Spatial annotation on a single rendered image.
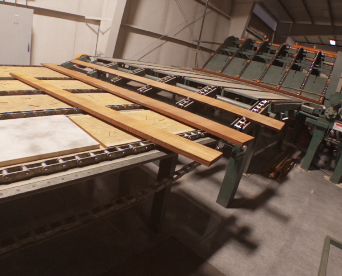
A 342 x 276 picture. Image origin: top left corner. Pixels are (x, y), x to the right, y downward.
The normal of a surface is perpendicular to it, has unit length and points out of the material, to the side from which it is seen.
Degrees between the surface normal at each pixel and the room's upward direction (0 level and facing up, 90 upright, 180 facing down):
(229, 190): 90
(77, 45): 89
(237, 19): 90
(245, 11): 90
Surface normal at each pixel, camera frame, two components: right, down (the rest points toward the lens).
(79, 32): 0.56, 0.29
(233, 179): -0.67, 0.12
